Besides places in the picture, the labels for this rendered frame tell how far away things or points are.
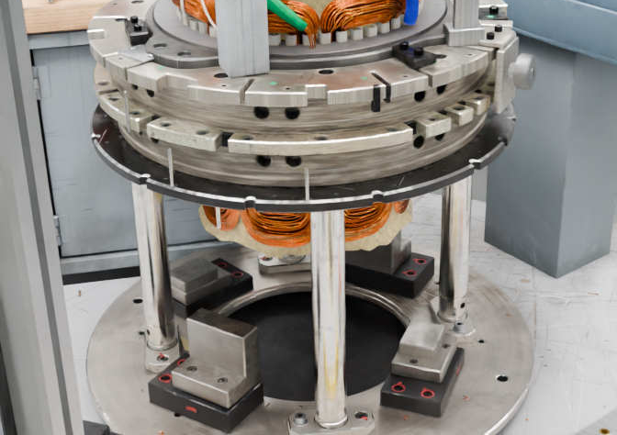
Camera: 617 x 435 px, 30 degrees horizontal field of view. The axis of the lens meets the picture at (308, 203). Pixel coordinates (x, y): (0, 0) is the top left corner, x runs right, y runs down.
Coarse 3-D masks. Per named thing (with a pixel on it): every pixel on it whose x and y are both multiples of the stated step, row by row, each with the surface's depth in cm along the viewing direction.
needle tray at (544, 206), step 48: (528, 0) 103; (576, 0) 112; (528, 48) 106; (576, 48) 100; (528, 96) 108; (576, 96) 104; (528, 144) 110; (576, 144) 107; (528, 192) 112; (576, 192) 109; (528, 240) 114; (576, 240) 112
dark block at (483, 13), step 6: (492, 6) 87; (498, 6) 87; (480, 12) 87; (486, 12) 87; (492, 12) 87; (498, 12) 87; (504, 12) 87; (480, 18) 86; (486, 18) 86; (492, 18) 86; (498, 18) 86; (504, 18) 86
